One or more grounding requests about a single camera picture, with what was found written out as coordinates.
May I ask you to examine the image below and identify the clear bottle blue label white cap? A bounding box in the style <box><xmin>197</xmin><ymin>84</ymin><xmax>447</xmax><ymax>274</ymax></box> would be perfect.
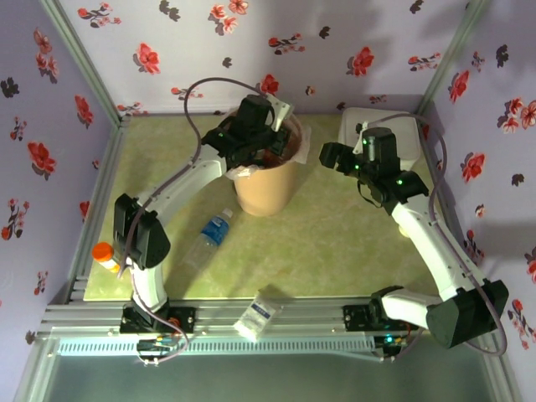
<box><xmin>182</xmin><ymin>207</ymin><xmax>235</xmax><ymax>269</ymax></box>

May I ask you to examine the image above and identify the aluminium frame rail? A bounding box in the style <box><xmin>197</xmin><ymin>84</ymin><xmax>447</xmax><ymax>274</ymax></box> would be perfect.
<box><xmin>36</xmin><ymin>297</ymin><xmax>502</xmax><ymax>341</ymax></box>

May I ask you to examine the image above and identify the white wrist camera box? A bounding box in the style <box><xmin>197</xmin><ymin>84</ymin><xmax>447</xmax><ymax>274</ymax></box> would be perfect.
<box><xmin>266</xmin><ymin>93</ymin><xmax>294</xmax><ymax>131</ymax></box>
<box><xmin>353</xmin><ymin>121</ymin><xmax>370</xmax><ymax>155</ymax></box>

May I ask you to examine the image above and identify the clear plastic bin liner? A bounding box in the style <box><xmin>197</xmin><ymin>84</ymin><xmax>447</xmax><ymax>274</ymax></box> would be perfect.
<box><xmin>225</xmin><ymin>111</ymin><xmax>314</xmax><ymax>181</ymax></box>

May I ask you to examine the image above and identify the aluminium corner post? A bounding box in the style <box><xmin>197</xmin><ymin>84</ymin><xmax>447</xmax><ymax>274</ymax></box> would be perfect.
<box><xmin>39</xmin><ymin>0</ymin><xmax>131</xmax><ymax>126</ymax></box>
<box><xmin>414</xmin><ymin>0</ymin><xmax>491</xmax><ymax>122</ymax></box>

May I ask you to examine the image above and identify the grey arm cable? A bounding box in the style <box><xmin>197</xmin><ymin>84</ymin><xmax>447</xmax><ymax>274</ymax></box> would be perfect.
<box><xmin>366</xmin><ymin>113</ymin><xmax>510</xmax><ymax>363</ymax></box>
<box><xmin>118</xmin><ymin>77</ymin><xmax>273</xmax><ymax>365</ymax></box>

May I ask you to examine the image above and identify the small bottle orange cap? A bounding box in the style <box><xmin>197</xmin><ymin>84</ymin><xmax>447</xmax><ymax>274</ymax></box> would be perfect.
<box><xmin>91</xmin><ymin>241</ymin><xmax>123</xmax><ymax>275</ymax></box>

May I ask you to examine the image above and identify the grey left arm cable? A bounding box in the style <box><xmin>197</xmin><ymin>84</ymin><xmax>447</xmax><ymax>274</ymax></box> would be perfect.
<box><xmin>118</xmin><ymin>77</ymin><xmax>273</xmax><ymax>365</ymax></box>

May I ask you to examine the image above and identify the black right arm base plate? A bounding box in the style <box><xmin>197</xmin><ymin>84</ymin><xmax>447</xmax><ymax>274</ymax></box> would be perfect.
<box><xmin>342</xmin><ymin>304</ymin><xmax>420</xmax><ymax>332</ymax></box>

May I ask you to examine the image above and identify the grey right arm cable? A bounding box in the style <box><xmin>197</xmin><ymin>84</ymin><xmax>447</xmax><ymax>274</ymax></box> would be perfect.
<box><xmin>366</xmin><ymin>113</ymin><xmax>510</xmax><ymax>363</ymax></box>

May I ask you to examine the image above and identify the aluminium side rail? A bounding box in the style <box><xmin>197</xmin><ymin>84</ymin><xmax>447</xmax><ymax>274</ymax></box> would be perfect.
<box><xmin>69</xmin><ymin>121</ymin><xmax>129</xmax><ymax>301</ymax></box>
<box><xmin>418</xmin><ymin>121</ymin><xmax>481</xmax><ymax>299</ymax></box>

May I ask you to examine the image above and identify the tan round bin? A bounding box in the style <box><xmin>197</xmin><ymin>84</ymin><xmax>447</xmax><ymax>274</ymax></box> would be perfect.
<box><xmin>225</xmin><ymin>111</ymin><xmax>313</xmax><ymax>218</ymax></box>

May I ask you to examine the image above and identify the white slotted cable duct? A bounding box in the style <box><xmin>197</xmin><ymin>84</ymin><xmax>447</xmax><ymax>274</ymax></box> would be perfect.
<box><xmin>55</xmin><ymin>338</ymin><xmax>377</xmax><ymax>358</ymax></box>

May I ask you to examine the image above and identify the white lidded square container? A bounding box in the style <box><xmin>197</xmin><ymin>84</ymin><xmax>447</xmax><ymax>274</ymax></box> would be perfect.
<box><xmin>338</xmin><ymin>107</ymin><xmax>422</xmax><ymax>173</ymax></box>

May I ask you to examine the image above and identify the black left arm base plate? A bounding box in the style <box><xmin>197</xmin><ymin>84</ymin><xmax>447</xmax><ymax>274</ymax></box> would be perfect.
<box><xmin>120</xmin><ymin>307</ymin><xmax>197</xmax><ymax>335</ymax></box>

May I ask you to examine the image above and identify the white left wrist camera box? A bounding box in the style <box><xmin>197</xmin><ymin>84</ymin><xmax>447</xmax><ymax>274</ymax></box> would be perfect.
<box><xmin>266</xmin><ymin>93</ymin><xmax>294</xmax><ymax>131</ymax></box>

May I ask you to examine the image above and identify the white tissue packet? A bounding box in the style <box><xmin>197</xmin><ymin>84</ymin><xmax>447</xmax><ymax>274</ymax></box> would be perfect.
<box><xmin>233</xmin><ymin>294</ymin><xmax>281</xmax><ymax>343</ymax></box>

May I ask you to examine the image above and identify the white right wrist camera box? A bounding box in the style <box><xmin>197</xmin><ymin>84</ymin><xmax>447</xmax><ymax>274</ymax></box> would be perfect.
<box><xmin>353</xmin><ymin>121</ymin><xmax>370</xmax><ymax>155</ymax></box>

